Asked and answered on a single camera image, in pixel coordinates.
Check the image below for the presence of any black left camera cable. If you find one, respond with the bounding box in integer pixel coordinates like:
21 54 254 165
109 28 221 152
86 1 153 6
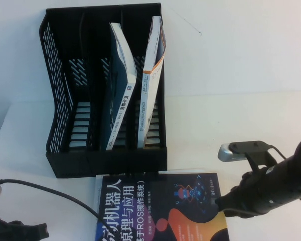
0 178 102 223

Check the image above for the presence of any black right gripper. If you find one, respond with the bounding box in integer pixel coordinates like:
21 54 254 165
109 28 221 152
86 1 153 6
214 163 301 219

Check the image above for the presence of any dark colourful mobile robot book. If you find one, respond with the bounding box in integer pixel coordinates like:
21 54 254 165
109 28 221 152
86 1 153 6
96 172 231 241

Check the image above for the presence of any dark teal white-spine book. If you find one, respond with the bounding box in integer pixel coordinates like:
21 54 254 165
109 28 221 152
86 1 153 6
99 22 138 151

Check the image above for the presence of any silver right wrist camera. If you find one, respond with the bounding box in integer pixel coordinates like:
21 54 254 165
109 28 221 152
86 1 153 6
217 141 276 174

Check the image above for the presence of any black right camera cable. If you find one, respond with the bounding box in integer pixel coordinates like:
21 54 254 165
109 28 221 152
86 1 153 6
267 145 290 161

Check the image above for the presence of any black plastic book stand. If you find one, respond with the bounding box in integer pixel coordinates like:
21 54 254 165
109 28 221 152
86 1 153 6
38 3 168 179

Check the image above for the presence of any white orange-striped book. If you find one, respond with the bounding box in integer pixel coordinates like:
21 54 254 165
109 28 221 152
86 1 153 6
137 16 166 149

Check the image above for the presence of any black camera cable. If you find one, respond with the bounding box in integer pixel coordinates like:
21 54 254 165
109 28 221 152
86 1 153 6
0 178 102 223
267 145 290 161

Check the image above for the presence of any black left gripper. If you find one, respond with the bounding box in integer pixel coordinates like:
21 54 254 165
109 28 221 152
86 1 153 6
0 215 50 241

